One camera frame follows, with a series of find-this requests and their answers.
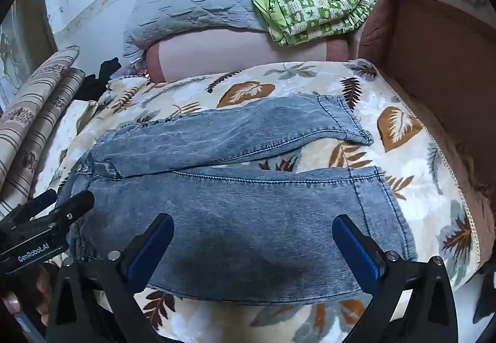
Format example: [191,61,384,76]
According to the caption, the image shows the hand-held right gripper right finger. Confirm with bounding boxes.
[332,214,460,343]

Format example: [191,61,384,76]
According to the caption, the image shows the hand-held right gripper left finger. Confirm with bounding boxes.
[46,213,175,343]

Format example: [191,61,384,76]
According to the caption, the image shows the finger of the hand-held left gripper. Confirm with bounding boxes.
[23,190,96,235]
[0,189,59,229]

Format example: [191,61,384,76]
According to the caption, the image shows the blue denim pants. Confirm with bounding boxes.
[64,94,417,305]

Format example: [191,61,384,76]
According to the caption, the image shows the person's left hand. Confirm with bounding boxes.
[0,263,53,328]

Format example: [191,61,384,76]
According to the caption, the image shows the leaf print blanket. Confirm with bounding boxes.
[35,60,485,343]

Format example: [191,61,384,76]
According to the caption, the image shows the black cloth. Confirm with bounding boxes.
[79,58,122,101]

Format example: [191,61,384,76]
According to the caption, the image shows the grey quilted pillow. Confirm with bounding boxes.
[123,0,272,60]

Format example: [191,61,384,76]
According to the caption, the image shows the green patterned cloth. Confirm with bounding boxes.
[232,0,384,47]

